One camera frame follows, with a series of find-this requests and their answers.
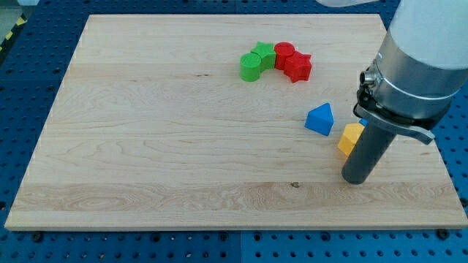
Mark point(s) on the yellow pentagon block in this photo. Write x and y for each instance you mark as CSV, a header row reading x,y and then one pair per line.
x,y
349,137

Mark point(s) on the red star block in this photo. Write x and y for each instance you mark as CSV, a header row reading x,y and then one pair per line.
x,y
298,67

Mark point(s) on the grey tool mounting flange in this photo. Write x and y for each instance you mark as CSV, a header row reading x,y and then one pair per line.
x,y
417,128

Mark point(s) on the green star block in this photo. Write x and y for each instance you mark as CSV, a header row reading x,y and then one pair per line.
x,y
267,55

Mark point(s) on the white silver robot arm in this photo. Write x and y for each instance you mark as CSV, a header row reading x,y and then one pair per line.
x,y
420,66

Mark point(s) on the red cylinder block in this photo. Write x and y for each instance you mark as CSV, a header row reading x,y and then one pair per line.
x,y
283,51

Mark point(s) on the wooden board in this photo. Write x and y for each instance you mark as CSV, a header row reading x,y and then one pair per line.
x,y
153,129

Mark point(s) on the blue cube block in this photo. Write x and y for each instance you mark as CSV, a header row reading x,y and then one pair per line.
x,y
363,121

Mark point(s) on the blue triangle block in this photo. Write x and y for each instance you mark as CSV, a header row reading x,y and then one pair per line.
x,y
320,119

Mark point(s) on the green cylinder block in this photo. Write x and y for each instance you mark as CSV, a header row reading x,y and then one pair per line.
x,y
250,67

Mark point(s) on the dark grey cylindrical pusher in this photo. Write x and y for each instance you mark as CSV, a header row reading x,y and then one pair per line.
x,y
367,152

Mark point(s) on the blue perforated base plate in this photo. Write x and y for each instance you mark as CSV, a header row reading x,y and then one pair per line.
x,y
37,42

